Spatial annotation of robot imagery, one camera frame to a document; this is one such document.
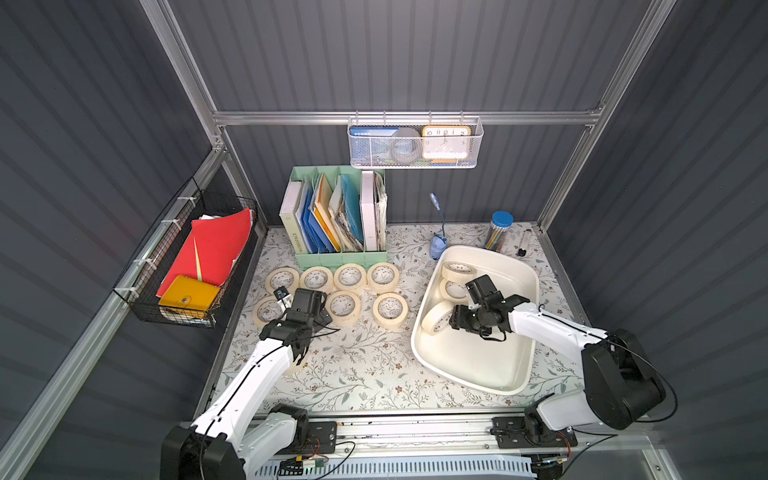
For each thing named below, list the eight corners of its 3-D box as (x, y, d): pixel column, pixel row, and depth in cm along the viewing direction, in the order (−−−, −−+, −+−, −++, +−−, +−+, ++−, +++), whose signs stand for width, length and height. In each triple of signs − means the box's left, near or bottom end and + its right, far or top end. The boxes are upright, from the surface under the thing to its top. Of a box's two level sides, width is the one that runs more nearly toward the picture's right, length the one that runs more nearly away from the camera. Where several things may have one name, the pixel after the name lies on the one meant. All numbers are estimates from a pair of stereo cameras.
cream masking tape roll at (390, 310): (372, 327, 95) (371, 323, 92) (373, 298, 102) (373, 293, 99) (408, 327, 95) (409, 323, 92) (407, 298, 102) (407, 293, 99)
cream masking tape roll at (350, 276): (334, 290, 104) (332, 285, 101) (337, 269, 110) (335, 263, 107) (365, 290, 104) (364, 285, 101) (367, 268, 110) (366, 263, 107)
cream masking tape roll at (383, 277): (367, 293, 103) (366, 288, 101) (368, 267, 110) (368, 262, 108) (399, 293, 103) (399, 288, 101) (399, 267, 110) (399, 262, 108)
